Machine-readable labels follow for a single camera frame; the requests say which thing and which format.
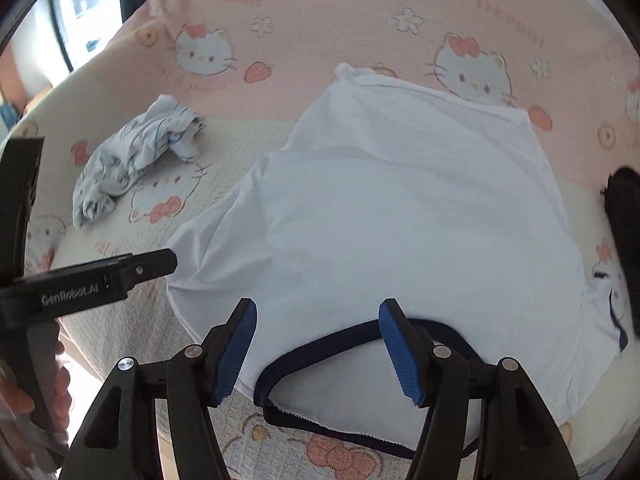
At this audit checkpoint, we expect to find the light blue printed baby garment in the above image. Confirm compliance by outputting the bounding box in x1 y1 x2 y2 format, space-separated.
72 94 207 228

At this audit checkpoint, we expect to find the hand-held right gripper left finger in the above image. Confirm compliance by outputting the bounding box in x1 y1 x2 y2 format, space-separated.
65 297 258 480

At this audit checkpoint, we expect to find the person's left hand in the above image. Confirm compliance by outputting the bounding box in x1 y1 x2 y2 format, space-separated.
0 337 73 433

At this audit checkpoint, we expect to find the person's left forearm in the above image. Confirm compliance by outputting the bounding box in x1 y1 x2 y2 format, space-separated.
0 405 66 473

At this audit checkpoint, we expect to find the cartoon cat printed blanket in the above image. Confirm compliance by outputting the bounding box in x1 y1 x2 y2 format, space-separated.
0 0 640 480

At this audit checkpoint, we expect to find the black folded garment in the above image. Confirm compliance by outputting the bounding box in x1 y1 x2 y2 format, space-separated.
600 165 640 338

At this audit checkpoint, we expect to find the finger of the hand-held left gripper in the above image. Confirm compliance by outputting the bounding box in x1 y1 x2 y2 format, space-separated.
119 247 179 293

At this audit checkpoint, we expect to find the window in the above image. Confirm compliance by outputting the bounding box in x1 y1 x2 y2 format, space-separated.
47 0 126 73

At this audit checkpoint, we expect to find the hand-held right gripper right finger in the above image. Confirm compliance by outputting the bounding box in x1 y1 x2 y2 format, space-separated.
377 297 568 480

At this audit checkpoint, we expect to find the white t-shirt with navy trim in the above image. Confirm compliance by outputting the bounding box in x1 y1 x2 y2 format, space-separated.
165 62 628 458

